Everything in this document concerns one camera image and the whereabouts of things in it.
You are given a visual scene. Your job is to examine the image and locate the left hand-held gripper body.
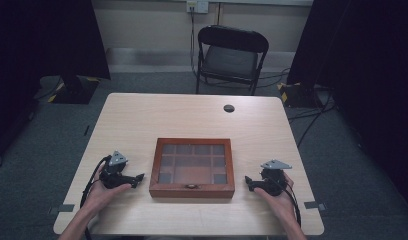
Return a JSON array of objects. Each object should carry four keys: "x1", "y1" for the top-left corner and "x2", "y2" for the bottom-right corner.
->
[{"x1": 99, "y1": 150, "x2": 139, "y2": 190}]

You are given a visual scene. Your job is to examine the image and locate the black folding chair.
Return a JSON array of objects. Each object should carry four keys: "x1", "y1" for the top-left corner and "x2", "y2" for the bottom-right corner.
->
[{"x1": 194, "y1": 24, "x2": 270, "y2": 97}]

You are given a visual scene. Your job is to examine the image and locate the black cable from wall socket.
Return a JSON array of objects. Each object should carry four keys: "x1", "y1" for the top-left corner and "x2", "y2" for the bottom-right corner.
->
[{"x1": 189, "y1": 7, "x2": 206, "y2": 84}]

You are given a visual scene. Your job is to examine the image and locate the grey tape strip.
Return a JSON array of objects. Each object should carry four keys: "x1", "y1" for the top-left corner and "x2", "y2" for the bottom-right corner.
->
[
  {"x1": 48, "y1": 203, "x2": 76, "y2": 215},
  {"x1": 303, "y1": 200, "x2": 328, "y2": 212}
]

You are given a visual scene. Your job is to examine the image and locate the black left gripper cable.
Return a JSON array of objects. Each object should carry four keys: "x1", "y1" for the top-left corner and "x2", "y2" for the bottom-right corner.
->
[{"x1": 79, "y1": 154, "x2": 112, "y2": 240}]

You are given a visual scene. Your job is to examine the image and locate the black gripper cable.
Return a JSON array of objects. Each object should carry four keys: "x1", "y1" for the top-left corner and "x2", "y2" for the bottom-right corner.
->
[
  {"x1": 274, "y1": 179, "x2": 303, "y2": 228},
  {"x1": 79, "y1": 154, "x2": 112, "y2": 240}
]

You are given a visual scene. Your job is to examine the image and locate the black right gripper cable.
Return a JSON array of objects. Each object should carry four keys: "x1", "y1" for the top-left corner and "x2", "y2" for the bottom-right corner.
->
[{"x1": 274, "y1": 179, "x2": 303, "y2": 228}]

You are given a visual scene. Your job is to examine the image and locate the wooden box with glass lid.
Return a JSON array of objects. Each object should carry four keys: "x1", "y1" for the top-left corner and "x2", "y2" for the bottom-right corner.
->
[{"x1": 148, "y1": 137, "x2": 236, "y2": 200}]

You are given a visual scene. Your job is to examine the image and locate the black floor cables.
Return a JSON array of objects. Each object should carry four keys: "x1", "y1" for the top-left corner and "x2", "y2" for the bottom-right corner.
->
[{"x1": 258, "y1": 67, "x2": 338, "y2": 148}]

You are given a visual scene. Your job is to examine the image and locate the dark curtain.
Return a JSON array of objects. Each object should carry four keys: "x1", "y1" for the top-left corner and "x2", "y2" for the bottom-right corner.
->
[
  {"x1": 0, "y1": 0, "x2": 112, "y2": 168},
  {"x1": 286, "y1": 0, "x2": 408, "y2": 214}
]

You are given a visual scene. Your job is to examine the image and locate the person's right hand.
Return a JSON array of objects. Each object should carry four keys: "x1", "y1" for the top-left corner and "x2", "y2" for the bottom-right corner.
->
[{"x1": 253, "y1": 173, "x2": 298, "y2": 220}]

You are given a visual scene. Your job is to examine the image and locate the white wall socket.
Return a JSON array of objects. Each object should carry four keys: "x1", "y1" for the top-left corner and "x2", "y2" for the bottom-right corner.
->
[{"x1": 186, "y1": 0, "x2": 210, "y2": 15}]

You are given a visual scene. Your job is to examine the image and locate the black stand base yellow striped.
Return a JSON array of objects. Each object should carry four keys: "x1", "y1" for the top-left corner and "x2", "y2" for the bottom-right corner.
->
[
  {"x1": 276, "y1": 81, "x2": 324, "y2": 109},
  {"x1": 47, "y1": 75, "x2": 102, "y2": 105}
]

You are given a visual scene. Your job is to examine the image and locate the person's left hand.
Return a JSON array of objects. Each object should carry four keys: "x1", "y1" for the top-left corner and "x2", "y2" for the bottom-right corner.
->
[{"x1": 83, "y1": 164, "x2": 133, "y2": 215}]

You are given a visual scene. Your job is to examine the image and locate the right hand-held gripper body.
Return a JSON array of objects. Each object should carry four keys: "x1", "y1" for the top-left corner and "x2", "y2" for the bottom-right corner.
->
[{"x1": 253, "y1": 159, "x2": 293, "y2": 197}]

